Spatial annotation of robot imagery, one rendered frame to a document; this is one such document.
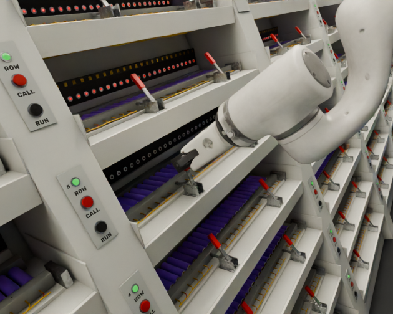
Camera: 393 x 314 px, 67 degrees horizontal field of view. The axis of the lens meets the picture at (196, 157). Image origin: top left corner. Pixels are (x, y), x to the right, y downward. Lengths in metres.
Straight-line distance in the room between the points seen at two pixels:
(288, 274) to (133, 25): 0.75
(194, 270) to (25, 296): 0.33
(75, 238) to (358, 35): 0.46
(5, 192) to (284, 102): 0.37
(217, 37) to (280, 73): 0.60
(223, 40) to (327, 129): 0.60
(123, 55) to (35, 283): 0.58
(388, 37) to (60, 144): 0.45
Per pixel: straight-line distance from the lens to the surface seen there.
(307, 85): 0.40
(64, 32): 0.55
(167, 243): 0.56
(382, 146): 2.19
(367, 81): 0.46
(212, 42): 1.01
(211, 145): 0.50
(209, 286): 0.68
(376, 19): 0.45
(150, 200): 0.61
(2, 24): 0.51
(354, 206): 1.56
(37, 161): 0.45
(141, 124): 0.55
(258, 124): 0.44
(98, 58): 0.81
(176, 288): 0.67
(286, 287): 0.91
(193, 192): 0.62
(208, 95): 0.71
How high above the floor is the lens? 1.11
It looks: 10 degrees down
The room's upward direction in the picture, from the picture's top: 25 degrees counter-clockwise
